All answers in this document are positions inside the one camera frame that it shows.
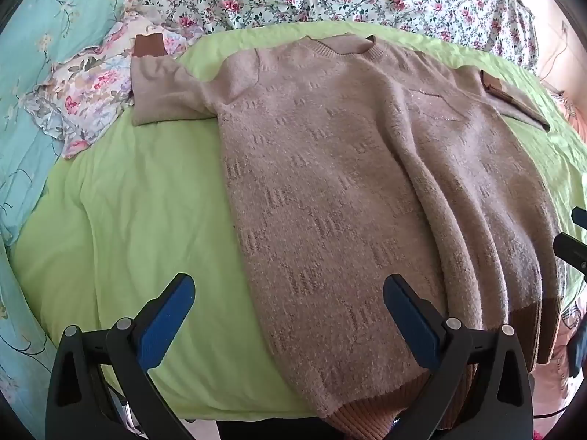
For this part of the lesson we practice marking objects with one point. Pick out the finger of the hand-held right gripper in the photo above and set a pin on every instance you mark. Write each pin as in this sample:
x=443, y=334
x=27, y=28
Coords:
x=569, y=248
x=579, y=217

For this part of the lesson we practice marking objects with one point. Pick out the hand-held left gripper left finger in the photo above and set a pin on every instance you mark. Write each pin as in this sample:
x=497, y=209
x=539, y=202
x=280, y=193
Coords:
x=166, y=321

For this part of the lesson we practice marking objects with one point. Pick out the beige knitted sweater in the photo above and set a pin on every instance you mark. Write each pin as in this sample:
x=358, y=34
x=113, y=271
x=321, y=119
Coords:
x=344, y=183

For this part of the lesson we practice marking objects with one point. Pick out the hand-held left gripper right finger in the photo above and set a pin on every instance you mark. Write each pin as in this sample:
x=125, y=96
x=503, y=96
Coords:
x=412, y=325

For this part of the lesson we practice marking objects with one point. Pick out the light green blanket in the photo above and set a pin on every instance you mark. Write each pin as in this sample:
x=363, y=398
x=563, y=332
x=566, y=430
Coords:
x=137, y=192

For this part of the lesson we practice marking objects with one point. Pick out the teal floral bed sheet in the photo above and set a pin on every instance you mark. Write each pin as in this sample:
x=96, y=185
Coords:
x=46, y=32

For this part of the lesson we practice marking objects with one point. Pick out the ruffled floral pillow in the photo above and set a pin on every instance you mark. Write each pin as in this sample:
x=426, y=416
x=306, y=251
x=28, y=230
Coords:
x=87, y=82

